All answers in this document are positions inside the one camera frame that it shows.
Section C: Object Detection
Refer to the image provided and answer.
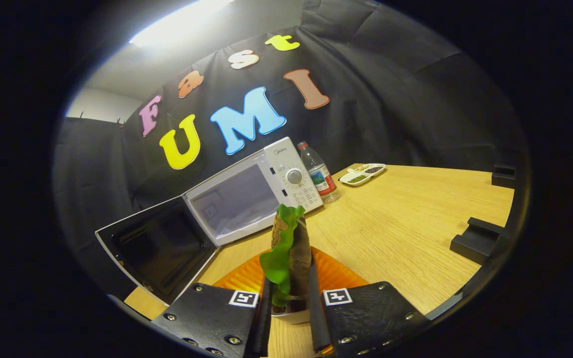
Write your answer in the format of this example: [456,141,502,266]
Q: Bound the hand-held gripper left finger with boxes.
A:
[151,251,273,358]

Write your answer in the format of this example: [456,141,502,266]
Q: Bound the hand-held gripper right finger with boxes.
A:
[308,247,431,358]

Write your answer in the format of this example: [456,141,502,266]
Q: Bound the brown sandwich with lettuce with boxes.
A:
[259,204,313,314]

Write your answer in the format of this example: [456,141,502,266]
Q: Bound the white microwave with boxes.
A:
[95,137,324,306]

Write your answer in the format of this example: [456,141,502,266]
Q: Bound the small white dish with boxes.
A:
[271,307,312,325]

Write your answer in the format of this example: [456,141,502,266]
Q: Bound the clear plastic water bottle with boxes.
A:
[297,141,341,204]

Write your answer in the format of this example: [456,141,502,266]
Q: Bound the white divided bean dish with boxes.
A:
[339,163,386,187]

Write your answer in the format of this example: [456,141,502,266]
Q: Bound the black plastic block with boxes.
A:
[491,164,517,188]
[450,217,506,265]

